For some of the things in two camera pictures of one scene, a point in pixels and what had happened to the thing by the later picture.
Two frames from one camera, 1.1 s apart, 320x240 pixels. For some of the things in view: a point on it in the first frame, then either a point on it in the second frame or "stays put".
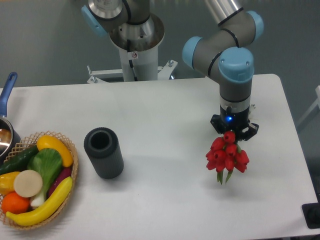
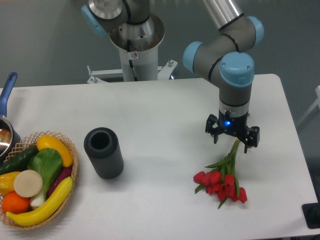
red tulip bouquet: (225, 154) → (222, 181)
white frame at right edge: (317, 102) stays put
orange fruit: (15, 204) stays put
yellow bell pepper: (7, 182) stays put
